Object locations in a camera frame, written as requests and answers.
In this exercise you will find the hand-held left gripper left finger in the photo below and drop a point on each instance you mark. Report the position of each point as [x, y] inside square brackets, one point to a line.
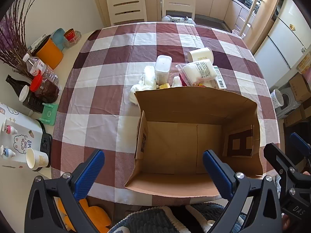
[90, 172]

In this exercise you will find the white plush rabbit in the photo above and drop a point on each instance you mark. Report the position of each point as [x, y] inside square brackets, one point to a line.
[149, 77]

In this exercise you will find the white water dispenser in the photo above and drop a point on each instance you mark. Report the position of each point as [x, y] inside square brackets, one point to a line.
[21, 126]

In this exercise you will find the flat striped carton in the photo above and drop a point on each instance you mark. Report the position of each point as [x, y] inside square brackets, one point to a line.
[38, 42]

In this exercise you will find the white slatted chair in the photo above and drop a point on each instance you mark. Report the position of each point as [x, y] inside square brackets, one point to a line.
[126, 4]
[178, 2]

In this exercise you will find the dark floor rug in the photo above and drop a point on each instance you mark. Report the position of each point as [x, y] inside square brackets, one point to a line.
[213, 23]

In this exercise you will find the green phone stand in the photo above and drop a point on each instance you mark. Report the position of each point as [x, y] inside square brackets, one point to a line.
[49, 114]

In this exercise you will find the blue white fleece clothing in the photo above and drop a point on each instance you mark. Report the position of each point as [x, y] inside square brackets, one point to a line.
[155, 218]

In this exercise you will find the orange canister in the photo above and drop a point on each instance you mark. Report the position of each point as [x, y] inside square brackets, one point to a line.
[48, 54]

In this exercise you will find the cream kitchen cabinets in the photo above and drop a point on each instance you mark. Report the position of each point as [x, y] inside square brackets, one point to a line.
[218, 4]

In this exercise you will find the small waste bin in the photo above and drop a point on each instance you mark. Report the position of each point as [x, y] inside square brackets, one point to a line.
[237, 33]

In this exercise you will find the yellow snack bag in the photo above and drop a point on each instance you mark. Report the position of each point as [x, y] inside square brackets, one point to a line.
[305, 64]

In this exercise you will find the white cat plush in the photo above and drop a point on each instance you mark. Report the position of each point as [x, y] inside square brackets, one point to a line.
[176, 82]

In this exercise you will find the dark brown bottle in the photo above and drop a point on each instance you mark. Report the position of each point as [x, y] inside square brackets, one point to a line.
[15, 83]

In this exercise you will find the white refrigerator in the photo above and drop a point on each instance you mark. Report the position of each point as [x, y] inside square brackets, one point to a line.
[284, 29]

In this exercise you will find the clear plastic container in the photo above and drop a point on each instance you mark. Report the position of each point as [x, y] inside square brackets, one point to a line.
[162, 70]

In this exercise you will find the white paper cup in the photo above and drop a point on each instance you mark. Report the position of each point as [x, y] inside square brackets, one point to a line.
[200, 54]

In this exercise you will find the yellow block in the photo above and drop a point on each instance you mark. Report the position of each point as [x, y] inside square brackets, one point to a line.
[164, 86]

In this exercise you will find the cardboard box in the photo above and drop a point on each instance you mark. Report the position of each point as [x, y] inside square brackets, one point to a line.
[179, 150]

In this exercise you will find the cotton pads bag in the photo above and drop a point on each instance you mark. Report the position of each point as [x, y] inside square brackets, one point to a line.
[196, 71]

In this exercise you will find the cream desktop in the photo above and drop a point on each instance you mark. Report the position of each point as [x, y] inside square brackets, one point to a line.
[70, 55]

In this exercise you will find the white oval plush toy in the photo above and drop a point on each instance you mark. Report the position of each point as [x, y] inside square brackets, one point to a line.
[136, 94]

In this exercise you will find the black drip tray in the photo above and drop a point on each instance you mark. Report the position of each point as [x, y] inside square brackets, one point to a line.
[46, 143]

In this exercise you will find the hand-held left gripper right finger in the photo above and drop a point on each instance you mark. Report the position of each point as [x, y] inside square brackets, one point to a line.
[217, 172]

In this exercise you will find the grey plastic stool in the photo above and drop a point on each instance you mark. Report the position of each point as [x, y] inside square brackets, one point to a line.
[290, 104]

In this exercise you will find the green white carton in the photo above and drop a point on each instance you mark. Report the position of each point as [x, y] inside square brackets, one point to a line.
[220, 79]

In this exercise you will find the printed paper cup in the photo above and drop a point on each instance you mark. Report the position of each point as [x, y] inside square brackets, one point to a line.
[36, 160]

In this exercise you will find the person's right hand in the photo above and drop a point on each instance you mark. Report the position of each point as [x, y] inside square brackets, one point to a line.
[286, 223]

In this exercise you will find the light blue cup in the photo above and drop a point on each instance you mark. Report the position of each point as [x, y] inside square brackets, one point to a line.
[58, 38]

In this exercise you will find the glass bowl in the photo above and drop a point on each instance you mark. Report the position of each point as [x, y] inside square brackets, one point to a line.
[76, 40]

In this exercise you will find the closed brown carton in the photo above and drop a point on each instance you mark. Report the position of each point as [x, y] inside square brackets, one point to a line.
[301, 87]
[297, 116]

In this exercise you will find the dark jar white lid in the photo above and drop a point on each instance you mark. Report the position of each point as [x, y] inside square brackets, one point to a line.
[32, 103]

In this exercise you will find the plaid tablecloth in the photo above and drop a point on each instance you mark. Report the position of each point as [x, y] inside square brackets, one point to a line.
[109, 77]

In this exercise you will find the dried purple flower branches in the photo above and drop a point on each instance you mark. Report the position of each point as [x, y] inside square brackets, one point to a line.
[12, 43]

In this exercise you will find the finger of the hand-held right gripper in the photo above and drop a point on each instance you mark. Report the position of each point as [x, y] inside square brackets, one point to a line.
[277, 157]
[300, 143]

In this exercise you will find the red lid jar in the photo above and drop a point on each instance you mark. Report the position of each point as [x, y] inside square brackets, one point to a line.
[47, 91]

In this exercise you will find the patterned white cup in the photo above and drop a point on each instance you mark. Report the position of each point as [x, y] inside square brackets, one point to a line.
[277, 99]

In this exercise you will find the clear water bottle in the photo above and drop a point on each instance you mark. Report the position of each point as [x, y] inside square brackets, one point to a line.
[38, 68]

